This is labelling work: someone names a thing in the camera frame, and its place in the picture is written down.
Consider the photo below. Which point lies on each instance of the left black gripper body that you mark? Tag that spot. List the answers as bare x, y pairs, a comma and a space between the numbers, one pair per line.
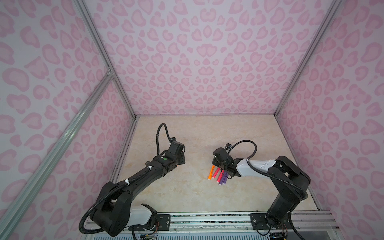
181, 160

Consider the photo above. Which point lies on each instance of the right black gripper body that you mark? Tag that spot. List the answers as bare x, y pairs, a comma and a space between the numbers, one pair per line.
215, 162

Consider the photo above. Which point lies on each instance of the pink highlighter pen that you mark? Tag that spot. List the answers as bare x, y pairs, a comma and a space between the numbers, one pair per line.
219, 180
215, 173

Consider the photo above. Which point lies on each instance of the purple highlighter pen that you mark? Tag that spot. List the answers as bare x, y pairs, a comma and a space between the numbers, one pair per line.
225, 179
222, 179

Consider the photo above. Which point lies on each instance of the orange highlighter pen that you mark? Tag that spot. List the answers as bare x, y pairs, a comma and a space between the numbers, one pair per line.
211, 172

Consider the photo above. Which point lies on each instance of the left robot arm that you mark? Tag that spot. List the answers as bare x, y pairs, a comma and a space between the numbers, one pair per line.
112, 210

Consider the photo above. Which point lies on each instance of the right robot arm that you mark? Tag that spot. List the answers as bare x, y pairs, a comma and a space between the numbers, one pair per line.
290, 181

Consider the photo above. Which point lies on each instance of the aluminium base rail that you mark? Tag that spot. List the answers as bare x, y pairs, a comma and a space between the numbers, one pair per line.
308, 225

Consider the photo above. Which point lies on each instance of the aluminium frame strut left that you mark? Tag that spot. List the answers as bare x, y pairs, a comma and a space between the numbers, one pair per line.
21, 204

